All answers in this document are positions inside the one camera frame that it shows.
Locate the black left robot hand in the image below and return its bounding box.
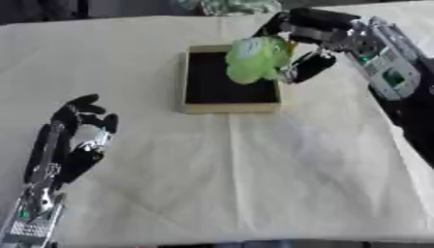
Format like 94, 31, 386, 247
21, 93, 121, 192

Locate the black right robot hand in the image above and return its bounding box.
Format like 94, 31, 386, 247
251, 7, 363, 85

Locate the green soft toy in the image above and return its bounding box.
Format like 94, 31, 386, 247
224, 35, 297, 85

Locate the tan box with black inside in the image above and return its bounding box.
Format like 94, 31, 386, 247
174, 44, 285, 114

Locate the green patterned bag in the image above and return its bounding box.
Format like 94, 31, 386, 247
174, 0, 285, 17

